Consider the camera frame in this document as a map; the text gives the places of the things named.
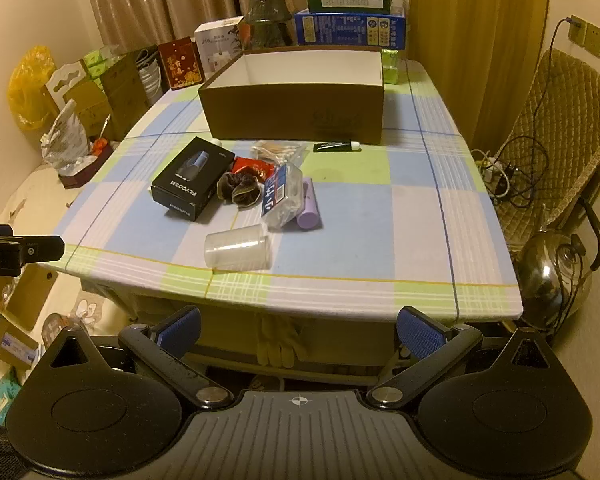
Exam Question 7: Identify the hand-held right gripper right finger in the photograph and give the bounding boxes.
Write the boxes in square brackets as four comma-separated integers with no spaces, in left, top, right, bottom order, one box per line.
[365,306,564,411]

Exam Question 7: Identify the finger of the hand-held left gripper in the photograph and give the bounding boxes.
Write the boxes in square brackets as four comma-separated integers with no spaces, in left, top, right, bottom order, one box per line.
[11,234,66,264]

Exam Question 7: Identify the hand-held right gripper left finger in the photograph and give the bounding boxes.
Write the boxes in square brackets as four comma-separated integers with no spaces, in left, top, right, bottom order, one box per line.
[32,306,236,411]

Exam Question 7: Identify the black product box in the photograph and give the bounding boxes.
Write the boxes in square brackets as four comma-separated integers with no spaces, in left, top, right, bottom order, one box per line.
[149,135,236,222]

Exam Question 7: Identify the brown velvet scrunchie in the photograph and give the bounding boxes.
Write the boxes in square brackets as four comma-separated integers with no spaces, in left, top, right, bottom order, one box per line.
[217,171,264,210]

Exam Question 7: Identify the purple tube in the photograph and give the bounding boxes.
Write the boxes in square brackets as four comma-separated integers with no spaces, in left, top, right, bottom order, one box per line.
[296,177,324,231]

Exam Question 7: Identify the clear plastic box blue label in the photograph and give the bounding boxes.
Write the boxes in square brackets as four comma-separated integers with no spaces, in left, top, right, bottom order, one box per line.
[259,162,307,231]

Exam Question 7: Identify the dark green tube white cap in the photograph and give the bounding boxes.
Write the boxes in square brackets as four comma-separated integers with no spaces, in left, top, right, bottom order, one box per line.
[313,141,362,153]

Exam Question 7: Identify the brown cardboard box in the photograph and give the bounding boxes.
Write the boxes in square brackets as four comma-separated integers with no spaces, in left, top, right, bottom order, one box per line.
[197,44,386,146]

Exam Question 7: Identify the checkered cloth desktop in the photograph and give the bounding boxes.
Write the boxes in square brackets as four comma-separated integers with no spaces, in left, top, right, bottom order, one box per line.
[61,57,526,326]

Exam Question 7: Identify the flat cardboard carton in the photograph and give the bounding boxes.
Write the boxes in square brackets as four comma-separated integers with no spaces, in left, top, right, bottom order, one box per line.
[0,264,59,367]

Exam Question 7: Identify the pale rubber gloves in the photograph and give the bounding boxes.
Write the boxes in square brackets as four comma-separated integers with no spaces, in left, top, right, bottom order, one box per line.
[256,315,301,367]

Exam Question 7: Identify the clear plastic cup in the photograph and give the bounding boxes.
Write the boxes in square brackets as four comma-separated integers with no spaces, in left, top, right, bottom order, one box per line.
[203,224,273,271]

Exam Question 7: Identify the white plastic bag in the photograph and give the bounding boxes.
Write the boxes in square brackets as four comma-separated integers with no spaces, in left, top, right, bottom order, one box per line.
[39,99,114,181]

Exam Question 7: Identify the steel kettle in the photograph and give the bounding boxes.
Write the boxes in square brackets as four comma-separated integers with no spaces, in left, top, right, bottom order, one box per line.
[516,199,600,334]

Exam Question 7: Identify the yellow plastic bag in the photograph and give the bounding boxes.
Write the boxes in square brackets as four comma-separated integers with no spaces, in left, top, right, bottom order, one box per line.
[7,45,57,132]

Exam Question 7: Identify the white power strip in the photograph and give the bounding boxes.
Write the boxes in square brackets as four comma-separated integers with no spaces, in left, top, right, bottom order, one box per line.
[479,156,512,197]

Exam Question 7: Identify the brown cardboard carton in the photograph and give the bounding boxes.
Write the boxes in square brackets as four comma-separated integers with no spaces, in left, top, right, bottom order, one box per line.
[44,51,152,142]

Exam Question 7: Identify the red snack packet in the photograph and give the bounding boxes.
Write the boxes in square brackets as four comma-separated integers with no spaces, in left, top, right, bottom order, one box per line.
[231,155,274,181]

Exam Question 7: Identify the stack of metal bowls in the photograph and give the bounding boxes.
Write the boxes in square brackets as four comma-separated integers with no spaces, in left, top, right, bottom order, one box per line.
[137,57,164,106]

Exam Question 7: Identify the bag of cotton swabs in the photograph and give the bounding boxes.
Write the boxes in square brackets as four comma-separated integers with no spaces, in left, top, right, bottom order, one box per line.
[251,139,309,166]

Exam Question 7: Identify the red gift box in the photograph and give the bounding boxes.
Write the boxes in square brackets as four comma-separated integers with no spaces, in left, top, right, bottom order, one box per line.
[157,36,204,91]

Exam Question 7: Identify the quilted chair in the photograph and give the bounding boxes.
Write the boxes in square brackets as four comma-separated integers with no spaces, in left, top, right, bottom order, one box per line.
[489,48,600,252]

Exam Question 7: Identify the white humidifier box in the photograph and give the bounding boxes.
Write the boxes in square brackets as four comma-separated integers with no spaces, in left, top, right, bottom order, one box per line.
[194,16,246,79]

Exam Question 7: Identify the yellow curtain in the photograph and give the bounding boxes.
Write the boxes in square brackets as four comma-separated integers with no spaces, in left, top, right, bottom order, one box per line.
[408,0,552,152]

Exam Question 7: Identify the blue carton box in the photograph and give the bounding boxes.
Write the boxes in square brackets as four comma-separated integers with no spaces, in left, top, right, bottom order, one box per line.
[293,6,409,51]

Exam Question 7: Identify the black power cable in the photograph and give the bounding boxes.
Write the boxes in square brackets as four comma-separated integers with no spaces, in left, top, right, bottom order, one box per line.
[500,17,581,211]

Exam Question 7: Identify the wall socket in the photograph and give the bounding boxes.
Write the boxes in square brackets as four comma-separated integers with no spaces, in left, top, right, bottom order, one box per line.
[567,14,600,59]

